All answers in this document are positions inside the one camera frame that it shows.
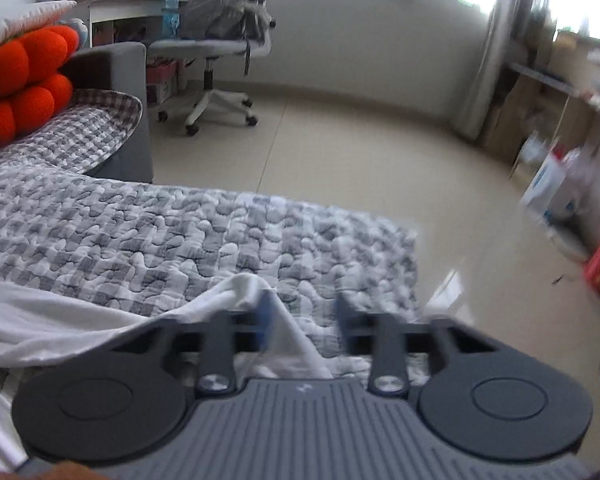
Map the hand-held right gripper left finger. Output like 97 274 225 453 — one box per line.
111 290 274 394

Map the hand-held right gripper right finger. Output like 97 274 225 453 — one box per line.
334 296 506 395

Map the white shirt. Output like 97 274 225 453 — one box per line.
0 274 337 382

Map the grey checked quilt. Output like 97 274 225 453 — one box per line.
0 162 422 391

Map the white office chair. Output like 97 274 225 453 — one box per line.
147 0 287 137

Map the white cardboard box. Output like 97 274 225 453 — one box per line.
521 149 597 227

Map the grey sofa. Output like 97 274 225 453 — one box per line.
61 41 154 184

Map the red storage box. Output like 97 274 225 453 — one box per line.
145 58 179 104

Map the grey checked sofa cover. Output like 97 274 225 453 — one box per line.
0 88 147 177

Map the grey curtain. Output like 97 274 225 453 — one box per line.
450 0 537 147

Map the wooden shelf unit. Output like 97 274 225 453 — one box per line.
480 27 600 183

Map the grey jacket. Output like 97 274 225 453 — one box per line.
180 0 277 42

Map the orange pumpkin cushion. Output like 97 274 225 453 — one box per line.
0 25 81 100
0 72 75 157

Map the white desk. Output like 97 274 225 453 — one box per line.
75 0 191 57

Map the blue plush toy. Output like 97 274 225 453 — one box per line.
59 17 89 47

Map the white pillow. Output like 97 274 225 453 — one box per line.
0 0 78 59

